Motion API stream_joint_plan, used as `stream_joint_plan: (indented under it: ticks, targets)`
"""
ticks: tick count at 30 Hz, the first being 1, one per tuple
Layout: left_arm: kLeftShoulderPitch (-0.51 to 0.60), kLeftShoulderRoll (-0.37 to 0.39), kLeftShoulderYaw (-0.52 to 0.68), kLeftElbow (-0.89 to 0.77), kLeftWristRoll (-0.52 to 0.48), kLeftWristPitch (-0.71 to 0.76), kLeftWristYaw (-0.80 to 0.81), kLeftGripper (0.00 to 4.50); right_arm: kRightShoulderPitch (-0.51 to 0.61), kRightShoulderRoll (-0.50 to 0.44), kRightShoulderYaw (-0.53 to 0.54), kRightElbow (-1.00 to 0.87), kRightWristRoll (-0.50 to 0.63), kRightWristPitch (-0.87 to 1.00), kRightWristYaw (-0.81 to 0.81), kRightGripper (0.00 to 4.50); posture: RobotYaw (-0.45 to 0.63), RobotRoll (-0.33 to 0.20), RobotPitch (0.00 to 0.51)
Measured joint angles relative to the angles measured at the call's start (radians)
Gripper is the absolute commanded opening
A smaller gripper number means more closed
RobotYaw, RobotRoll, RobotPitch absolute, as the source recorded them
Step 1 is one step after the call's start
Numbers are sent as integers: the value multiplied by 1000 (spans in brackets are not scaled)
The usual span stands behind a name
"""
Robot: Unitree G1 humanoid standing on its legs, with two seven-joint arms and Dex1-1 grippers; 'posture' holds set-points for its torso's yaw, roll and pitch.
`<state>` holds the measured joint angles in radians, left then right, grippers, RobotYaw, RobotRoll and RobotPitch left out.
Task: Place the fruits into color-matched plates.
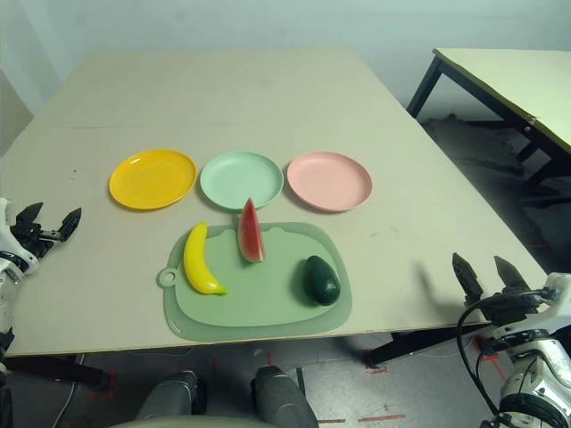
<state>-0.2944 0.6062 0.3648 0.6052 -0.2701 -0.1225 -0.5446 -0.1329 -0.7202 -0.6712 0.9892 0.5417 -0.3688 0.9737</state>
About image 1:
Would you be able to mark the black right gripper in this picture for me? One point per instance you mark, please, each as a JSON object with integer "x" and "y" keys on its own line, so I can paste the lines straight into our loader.
{"x": 513, "y": 305}

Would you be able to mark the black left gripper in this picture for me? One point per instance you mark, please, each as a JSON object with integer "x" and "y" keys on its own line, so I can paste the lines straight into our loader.
{"x": 31, "y": 238}

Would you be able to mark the yellow toy banana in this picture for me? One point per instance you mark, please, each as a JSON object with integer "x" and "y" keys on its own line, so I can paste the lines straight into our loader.
{"x": 196, "y": 263}

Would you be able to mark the dark green toy avocado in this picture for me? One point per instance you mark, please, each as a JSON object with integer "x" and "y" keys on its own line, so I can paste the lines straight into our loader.
{"x": 321, "y": 281}

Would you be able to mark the red toy watermelon slice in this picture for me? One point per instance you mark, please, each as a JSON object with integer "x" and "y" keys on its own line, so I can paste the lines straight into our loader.
{"x": 250, "y": 236}

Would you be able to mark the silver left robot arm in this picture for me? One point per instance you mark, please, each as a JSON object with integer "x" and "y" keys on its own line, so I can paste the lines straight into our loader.
{"x": 11, "y": 285}

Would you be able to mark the yellow plastic plate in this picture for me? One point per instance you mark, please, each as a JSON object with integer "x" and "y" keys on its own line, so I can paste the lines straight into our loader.
{"x": 151, "y": 178}

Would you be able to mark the mint green plastic plate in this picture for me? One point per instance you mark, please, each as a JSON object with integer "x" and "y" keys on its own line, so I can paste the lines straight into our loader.
{"x": 232, "y": 176}

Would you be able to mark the pink plastic plate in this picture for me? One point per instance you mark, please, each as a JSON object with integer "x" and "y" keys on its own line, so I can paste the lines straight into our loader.
{"x": 328, "y": 180}

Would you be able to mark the beige side table black legs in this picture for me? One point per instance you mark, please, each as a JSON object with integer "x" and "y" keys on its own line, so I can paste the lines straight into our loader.
{"x": 513, "y": 76}

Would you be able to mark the grey left robot leg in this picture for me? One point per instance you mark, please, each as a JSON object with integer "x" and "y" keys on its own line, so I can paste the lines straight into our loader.
{"x": 171, "y": 397}

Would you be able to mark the grey robot leg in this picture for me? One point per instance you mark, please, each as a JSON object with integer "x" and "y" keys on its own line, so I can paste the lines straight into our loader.
{"x": 281, "y": 397}
{"x": 171, "y": 397}

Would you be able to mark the green cutting board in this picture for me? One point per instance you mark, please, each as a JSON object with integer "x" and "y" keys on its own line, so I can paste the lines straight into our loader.
{"x": 263, "y": 294}

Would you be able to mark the grey right robot leg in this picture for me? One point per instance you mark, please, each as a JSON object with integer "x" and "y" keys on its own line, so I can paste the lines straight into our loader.
{"x": 281, "y": 397}

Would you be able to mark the grey robot torso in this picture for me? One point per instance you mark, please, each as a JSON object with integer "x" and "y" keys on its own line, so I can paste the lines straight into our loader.
{"x": 187, "y": 422}

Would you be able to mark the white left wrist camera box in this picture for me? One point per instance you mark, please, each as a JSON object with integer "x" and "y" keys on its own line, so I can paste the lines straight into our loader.
{"x": 3, "y": 211}

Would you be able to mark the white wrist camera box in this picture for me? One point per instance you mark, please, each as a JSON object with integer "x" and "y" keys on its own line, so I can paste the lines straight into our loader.
{"x": 560, "y": 292}
{"x": 3, "y": 211}

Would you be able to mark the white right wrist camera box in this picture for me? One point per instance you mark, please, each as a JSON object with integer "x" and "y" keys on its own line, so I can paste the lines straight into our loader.
{"x": 560, "y": 292}

